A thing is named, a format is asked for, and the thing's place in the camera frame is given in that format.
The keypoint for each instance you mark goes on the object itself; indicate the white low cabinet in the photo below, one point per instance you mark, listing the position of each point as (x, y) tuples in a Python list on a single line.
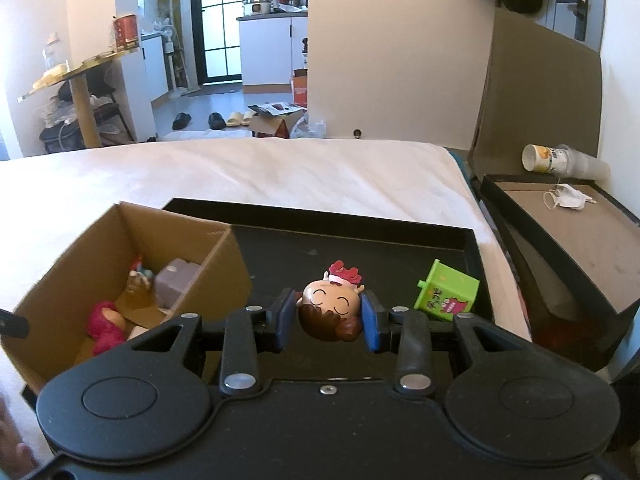
[(147, 72)]

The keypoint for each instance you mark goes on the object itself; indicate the white floor mat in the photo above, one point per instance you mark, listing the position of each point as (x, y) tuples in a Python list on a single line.
[(205, 135)]

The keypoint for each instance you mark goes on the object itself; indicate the blue figurine with red crab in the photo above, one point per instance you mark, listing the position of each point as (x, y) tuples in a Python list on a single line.
[(141, 272)]

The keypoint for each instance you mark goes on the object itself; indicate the open cardboard box with papers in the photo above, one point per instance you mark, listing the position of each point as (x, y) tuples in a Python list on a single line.
[(272, 122)]

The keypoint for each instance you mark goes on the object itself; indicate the stack of clear plastic cups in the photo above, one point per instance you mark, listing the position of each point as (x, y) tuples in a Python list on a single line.
[(587, 164)]

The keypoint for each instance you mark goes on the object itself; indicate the black framed glass door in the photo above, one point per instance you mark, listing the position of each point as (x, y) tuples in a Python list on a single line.
[(220, 20)]

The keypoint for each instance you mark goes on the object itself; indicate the white face mask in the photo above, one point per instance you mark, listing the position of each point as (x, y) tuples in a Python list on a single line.
[(567, 197)]

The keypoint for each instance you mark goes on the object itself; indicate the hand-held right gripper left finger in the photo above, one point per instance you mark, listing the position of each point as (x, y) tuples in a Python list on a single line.
[(286, 318)]

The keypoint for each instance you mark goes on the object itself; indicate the shallow black box lid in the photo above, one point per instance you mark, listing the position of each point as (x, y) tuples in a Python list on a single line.
[(575, 240)]

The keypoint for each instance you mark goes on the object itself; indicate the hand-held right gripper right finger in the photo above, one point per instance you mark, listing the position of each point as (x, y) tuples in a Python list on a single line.
[(371, 323)]

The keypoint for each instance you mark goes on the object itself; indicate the black slipper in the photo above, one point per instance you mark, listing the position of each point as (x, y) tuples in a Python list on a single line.
[(181, 121), (217, 120)]

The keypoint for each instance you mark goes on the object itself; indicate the brown-haired doll head figurine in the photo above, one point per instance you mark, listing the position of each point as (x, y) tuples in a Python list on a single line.
[(327, 310)]

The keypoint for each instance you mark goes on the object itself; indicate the brown cardboard sheet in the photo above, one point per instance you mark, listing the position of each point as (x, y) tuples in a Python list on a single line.
[(540, 85)]

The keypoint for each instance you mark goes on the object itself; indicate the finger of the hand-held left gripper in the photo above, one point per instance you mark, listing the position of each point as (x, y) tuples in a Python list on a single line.
[(12, 323)]

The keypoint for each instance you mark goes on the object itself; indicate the white bed sheet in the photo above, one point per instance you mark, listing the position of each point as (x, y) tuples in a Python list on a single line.
[(300, 170)]

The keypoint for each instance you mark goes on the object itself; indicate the black tray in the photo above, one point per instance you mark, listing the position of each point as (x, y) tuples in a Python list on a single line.
[(300, 255)]

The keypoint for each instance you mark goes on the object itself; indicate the white standing fan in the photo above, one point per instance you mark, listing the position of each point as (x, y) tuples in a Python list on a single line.
[(170, 50)]

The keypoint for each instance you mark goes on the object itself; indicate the rice cooker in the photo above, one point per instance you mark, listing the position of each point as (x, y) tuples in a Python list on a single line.
[(257, 6)]

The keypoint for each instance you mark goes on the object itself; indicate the white kitchen cabinet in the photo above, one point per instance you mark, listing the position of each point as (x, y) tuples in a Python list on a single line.
[(265, 52)]

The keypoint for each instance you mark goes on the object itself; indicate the green toy box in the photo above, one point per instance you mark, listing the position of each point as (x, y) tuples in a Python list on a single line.
[(445, 292)]

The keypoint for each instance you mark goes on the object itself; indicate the orange carton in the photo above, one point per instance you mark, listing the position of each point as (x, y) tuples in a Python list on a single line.
[(299, 90)]

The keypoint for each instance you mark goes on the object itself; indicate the black chair with clutter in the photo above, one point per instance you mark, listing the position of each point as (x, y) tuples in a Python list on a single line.
[(60, 135)]

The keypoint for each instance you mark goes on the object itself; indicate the round yellow table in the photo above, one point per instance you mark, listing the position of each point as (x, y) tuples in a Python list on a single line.
[(82, 105)]

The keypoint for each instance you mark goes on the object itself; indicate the beige slipper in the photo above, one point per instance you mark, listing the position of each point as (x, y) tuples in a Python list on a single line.
[(234, 119), (248, 117)]

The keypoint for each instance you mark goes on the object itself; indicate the glass jar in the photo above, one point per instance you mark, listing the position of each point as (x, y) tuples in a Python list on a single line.
[(55, 52)]

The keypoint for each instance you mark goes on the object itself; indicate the clear plastic bag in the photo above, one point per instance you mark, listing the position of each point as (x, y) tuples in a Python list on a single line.
[(309, 129)]

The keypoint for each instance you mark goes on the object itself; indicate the pink plush toy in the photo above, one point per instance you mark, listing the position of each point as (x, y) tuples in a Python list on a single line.
[(107, 327)]

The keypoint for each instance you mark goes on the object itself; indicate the brown cardboard box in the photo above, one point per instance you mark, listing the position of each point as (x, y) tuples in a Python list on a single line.
[(60, 270)]

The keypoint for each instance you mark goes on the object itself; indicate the white charger plug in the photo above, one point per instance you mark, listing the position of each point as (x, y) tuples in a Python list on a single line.
[(175, 282)]

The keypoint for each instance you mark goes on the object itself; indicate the red tin can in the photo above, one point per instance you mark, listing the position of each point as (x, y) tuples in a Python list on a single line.
[(126, 32)]

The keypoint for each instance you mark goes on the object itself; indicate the person's left hand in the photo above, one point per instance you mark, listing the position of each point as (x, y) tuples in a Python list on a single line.
[(12, 440)]

